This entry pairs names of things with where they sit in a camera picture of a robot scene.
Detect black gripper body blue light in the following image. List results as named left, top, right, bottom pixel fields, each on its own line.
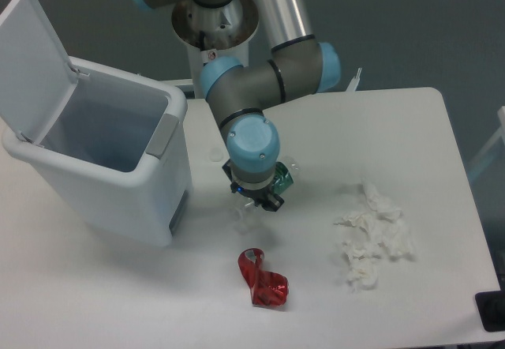
left=230, top=174, right=274, bottom=205

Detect clear plastic bottle green label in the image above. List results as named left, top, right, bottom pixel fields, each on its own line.
left=229, top=156, right=301, bottom=235

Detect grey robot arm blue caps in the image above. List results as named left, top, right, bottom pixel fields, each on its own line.
left=134, top=0, right=341, bottom=212

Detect white bottle cap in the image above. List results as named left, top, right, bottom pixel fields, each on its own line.
left=208, top=148, right=224, bottom=163

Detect crushed red can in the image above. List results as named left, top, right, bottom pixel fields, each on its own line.
left=238, top=248, right=289, bottom=307

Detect crumpled white tissue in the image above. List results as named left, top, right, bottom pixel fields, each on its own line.
left=334, top=178, right=416, bottom=291

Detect white trash bin open lid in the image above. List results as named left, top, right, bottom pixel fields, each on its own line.
left=1, top=0, right=191, bottom=246

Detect black device at table edge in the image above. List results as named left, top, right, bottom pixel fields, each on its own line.
left=475, top=291, right=504, bottom=332

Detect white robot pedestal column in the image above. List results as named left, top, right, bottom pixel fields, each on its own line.
left=171, top=0, right=259, bottom=99

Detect white frame at right edge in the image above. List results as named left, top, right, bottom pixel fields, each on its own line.
left=466, top=107, right=504, bottom=184

